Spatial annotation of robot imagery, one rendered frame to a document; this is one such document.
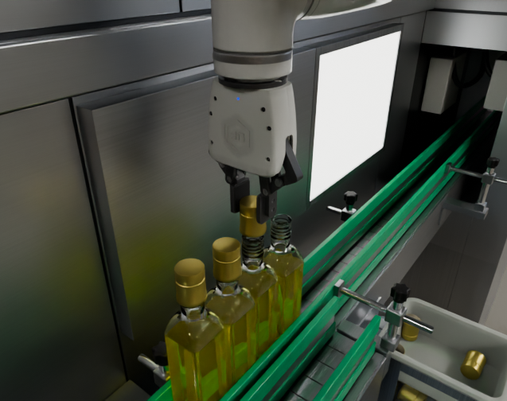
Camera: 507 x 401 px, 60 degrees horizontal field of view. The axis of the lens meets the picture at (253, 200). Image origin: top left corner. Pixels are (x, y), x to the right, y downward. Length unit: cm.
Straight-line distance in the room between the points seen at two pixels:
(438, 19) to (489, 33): 14
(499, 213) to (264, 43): 123
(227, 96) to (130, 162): 15
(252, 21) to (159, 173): 24
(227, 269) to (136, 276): 15
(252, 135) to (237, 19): 12
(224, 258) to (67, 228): 19
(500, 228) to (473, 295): 28
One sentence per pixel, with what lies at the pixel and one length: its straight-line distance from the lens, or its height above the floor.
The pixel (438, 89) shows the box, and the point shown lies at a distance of 162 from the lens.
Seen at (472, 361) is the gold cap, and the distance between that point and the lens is 96.
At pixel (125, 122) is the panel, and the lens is 53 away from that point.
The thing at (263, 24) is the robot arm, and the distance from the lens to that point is 44.
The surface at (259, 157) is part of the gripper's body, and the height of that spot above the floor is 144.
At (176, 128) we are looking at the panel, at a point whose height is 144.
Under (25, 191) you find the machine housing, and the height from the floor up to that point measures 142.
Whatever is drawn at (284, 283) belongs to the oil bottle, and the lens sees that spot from 64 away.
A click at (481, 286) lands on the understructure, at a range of 172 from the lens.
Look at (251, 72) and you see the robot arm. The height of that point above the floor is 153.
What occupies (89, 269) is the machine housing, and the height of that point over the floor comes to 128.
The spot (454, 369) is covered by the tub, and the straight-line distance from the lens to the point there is 98.
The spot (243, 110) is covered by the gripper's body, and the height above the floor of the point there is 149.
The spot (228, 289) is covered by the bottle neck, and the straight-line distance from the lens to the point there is 55.
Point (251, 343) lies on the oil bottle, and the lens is 62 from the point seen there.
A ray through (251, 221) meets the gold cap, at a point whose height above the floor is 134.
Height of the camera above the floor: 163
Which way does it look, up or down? 29 degrees down
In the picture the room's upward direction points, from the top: straight up
